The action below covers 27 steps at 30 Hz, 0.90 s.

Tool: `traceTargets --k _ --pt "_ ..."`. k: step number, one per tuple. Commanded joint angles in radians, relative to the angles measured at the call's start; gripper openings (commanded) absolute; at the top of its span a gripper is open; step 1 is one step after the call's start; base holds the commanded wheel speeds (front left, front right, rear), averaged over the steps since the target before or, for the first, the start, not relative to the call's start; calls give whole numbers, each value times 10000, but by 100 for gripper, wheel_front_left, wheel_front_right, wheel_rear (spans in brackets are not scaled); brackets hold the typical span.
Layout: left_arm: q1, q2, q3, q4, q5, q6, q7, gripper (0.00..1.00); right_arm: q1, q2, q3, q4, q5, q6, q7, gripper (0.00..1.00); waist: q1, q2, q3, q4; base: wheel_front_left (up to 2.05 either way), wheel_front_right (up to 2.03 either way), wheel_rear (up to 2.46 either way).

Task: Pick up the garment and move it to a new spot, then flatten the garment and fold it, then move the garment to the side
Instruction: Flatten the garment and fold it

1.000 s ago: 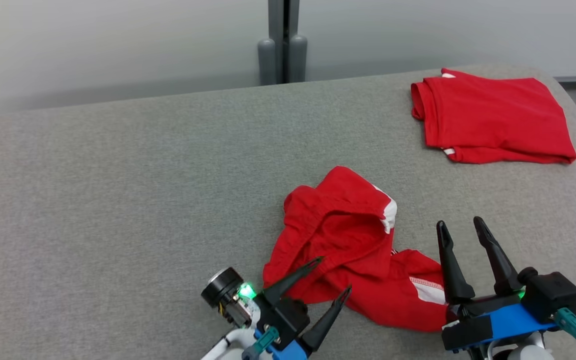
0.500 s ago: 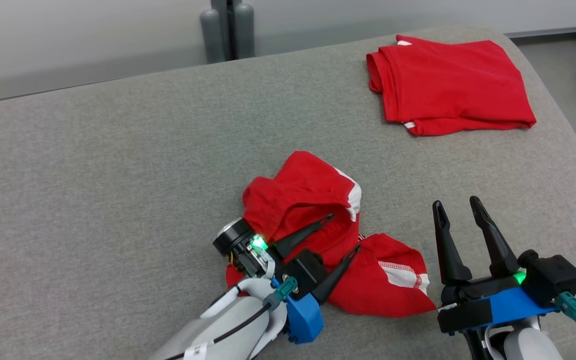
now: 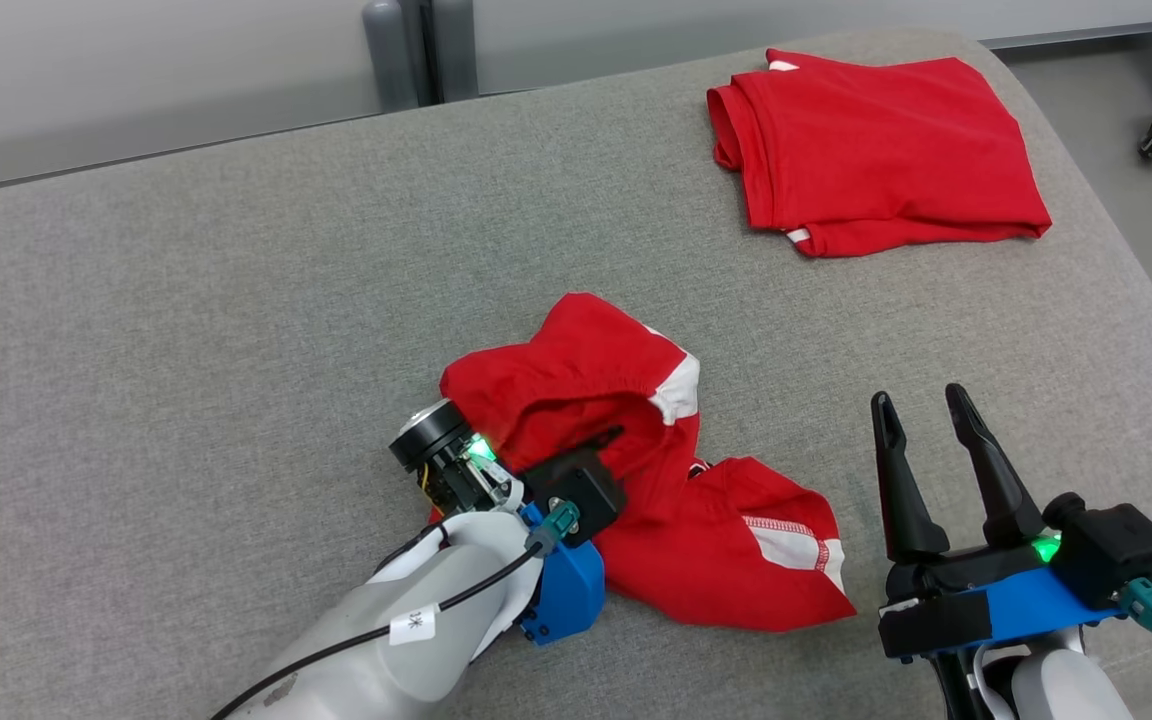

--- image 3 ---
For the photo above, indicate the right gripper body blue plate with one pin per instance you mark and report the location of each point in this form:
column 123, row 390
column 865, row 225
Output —
column 1026, row 600

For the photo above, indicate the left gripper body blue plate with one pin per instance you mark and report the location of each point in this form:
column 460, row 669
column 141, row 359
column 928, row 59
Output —
column 571, row 595

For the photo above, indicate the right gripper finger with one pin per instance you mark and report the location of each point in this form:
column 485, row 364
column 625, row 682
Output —
column 906, row 510
column 1006, row 510

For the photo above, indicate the red shorts white stripes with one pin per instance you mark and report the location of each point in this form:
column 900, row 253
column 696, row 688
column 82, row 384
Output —
column 576, row 380

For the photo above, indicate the red basketball jersey number 23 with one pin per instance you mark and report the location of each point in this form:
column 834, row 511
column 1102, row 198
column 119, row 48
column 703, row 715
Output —
column 886, row 150

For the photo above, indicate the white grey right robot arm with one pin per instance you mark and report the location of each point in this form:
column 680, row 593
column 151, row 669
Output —
column 1066, row 690

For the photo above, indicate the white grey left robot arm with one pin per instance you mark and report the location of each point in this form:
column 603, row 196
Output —
column 406, row 680

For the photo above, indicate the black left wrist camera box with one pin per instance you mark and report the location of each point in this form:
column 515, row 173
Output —
column 586, row 490

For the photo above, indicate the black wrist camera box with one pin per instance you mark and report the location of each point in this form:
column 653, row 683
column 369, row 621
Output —
column 586, row 490
column 1121, row 550

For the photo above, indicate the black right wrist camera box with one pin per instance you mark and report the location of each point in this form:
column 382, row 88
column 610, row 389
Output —
column 1121, row 550

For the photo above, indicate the grey metal partition post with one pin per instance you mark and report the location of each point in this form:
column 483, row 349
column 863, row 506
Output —
column 391, row 50

